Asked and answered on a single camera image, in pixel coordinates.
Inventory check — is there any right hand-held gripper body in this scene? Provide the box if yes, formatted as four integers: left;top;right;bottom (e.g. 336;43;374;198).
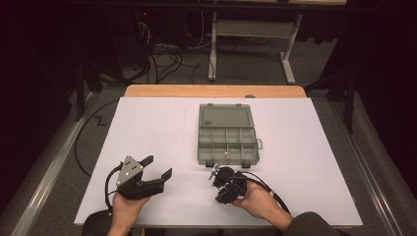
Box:
208;151;249;203

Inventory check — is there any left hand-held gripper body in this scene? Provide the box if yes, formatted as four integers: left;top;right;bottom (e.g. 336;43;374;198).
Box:
115;154;165;201

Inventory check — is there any grey plastic compartment box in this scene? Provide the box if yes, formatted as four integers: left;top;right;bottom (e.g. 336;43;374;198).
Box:
197;102;264;169

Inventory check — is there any person's right hand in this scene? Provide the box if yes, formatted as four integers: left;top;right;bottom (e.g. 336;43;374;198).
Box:
231;180;294;229

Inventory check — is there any person's left hand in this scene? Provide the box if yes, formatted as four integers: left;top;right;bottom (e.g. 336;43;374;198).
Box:
110;193;151;221

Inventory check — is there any white table cover sheet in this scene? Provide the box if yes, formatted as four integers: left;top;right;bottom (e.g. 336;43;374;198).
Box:
74;96;364;228

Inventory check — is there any black metal stand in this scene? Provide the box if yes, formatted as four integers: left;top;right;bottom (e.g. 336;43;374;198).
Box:
304;70;358;135
73;62;102;122

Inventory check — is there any black computer tower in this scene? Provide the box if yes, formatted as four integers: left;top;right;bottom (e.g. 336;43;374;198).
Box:
106;9;153;68

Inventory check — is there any right hand-held gripper black cable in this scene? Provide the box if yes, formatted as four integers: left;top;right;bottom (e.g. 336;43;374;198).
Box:
232;170;292;214

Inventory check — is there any hand-held gripper black cable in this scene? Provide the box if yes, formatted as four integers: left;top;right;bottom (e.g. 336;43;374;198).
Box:
103;162;123;210
232;170;292;214

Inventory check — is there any left hand-held gripper black cable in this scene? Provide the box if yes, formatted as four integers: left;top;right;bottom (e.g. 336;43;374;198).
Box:
103;162;123;210

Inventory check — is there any long black floor cable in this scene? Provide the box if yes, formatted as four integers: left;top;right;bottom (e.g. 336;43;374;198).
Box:
74;99;120;177

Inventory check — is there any metal floor rail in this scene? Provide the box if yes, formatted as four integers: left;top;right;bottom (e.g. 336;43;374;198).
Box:
9;91;99;236
328;97;411;236

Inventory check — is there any bundle of black floor cables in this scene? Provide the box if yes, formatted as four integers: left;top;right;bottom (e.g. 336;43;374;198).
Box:
131;38;203;85

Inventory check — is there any white metal desk frame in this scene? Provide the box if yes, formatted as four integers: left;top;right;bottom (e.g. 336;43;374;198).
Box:
208;0;347;85

